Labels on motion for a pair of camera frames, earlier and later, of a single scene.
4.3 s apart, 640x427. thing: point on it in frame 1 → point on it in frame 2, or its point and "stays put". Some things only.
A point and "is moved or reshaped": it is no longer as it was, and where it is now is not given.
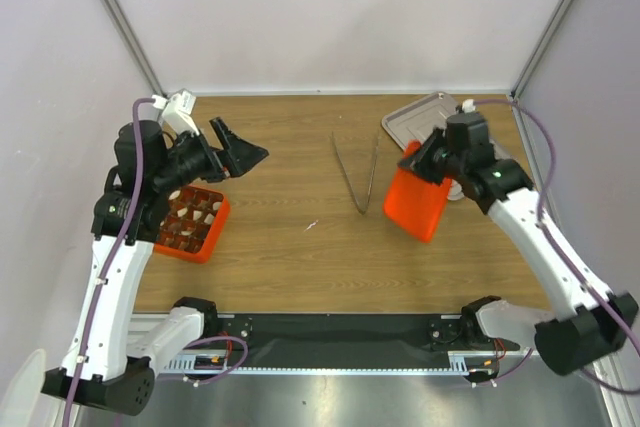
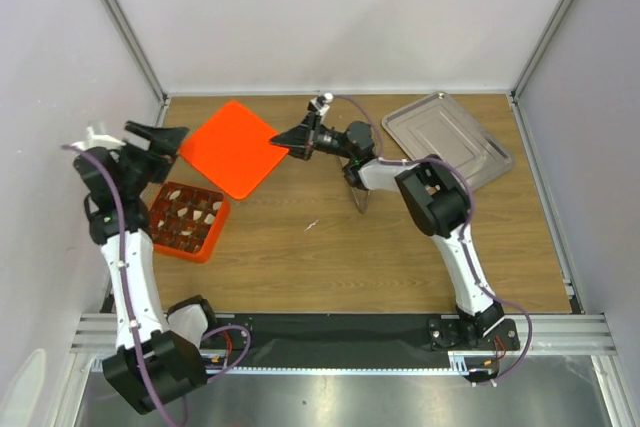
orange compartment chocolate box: (192, 224) stays put
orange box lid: (415, 203) is moved or reshaped
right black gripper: (419, 160) → (302, 140)
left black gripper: (238, 155) → (163, 143)
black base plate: (354, 333) stays put
